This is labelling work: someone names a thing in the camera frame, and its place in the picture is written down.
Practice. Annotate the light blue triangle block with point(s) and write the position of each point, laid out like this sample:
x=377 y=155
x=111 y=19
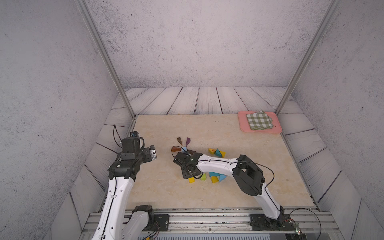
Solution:
x=221 y=177

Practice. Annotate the aluminium frame post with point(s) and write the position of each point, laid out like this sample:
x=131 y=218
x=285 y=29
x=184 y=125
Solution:
x=320 y=32
x=104 y=54

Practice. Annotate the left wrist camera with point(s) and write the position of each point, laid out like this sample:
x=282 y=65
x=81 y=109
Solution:
x=134 y=135

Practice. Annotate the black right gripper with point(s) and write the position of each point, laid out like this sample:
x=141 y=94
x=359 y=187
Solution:
x=185 y=176

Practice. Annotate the right aluminium frame post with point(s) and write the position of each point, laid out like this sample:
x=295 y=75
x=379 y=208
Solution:
x=320 y=32

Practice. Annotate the left aluminium frame post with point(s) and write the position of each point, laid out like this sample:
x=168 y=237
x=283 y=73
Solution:
x=104 y=54

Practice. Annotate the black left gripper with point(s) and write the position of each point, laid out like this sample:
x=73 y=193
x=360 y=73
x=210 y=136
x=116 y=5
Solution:
x=149 y=157

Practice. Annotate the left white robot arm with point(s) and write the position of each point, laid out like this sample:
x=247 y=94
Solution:
x=110 y=226

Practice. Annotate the teal triangle wooden block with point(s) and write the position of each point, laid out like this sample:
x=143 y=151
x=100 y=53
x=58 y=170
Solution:
x=218 y=153

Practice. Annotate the green checkered cloth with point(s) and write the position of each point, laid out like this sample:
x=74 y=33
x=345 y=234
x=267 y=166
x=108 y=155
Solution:
x=259 y=121

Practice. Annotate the teal long wooden block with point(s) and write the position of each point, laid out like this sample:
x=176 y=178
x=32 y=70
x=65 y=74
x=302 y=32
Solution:
x=212 y=174

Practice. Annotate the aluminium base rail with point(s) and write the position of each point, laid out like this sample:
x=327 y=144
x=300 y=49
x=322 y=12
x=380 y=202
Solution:
x=240 y=224

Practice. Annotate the green small cube block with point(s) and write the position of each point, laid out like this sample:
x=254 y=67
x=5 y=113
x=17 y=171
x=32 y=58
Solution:
x=203 y=177

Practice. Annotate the yellow small cube block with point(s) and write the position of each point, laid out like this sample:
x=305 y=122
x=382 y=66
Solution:
x=214 y=180

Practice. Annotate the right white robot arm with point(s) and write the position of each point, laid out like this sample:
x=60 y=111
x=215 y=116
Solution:
x=247 y=174

